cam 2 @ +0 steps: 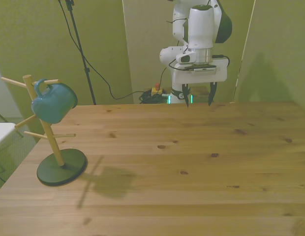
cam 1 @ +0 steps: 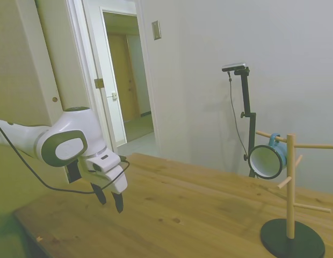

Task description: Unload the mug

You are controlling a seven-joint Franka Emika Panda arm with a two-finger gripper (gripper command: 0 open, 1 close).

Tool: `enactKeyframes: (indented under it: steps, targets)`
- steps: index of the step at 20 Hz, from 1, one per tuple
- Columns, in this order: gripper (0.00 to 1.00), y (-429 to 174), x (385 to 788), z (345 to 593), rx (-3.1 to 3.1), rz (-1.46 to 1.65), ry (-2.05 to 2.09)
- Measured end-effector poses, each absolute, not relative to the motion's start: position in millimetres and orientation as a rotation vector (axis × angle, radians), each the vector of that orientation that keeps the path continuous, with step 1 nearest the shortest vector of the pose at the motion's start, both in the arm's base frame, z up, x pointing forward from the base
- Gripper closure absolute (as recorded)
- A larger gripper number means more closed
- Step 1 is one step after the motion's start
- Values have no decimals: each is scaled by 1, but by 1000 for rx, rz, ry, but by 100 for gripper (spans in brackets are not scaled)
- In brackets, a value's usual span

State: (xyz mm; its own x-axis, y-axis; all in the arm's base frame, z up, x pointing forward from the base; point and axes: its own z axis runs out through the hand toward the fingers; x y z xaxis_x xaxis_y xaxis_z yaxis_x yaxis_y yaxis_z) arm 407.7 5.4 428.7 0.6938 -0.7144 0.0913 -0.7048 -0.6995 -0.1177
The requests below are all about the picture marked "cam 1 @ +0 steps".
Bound blue enamel mug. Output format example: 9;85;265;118
248;132;288;181

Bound brown wooden hallway door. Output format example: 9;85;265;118
106;32;142;122

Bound beige door with hole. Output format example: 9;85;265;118
0;0;92;127

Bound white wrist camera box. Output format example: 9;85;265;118
85;152;122;173

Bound thin black stand camera cable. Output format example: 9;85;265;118
227;70;249;160

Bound wooden mug tree stand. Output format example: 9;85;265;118
255;130;333;258

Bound metal wall switch plate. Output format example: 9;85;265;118
151;20;162;41

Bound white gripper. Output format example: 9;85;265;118
78;157;129;214

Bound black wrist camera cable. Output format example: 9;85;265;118
0;120;131;195

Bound grey camera on stand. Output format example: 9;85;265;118
221;62;249;73

